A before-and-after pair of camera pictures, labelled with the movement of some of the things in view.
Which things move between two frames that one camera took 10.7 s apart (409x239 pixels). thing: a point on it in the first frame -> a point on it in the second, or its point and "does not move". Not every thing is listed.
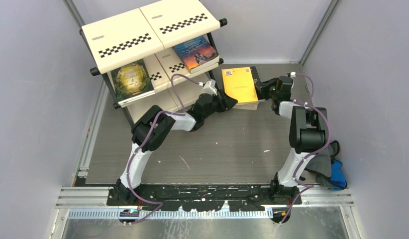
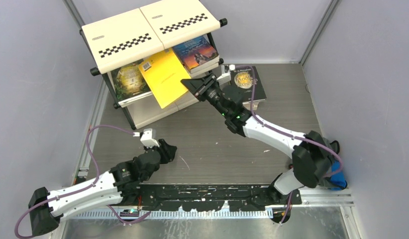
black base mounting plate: (205, 197) does not move
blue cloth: (337, 178) does not move
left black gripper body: (216, 106) -> (165, 156)
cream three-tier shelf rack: (156, 56) does not move
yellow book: (239, 83) -> (163, 73)
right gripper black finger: (258, 87) -> (198, 86)
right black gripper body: (269, 89) -> (212, 95)
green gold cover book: (132, 82) does not move
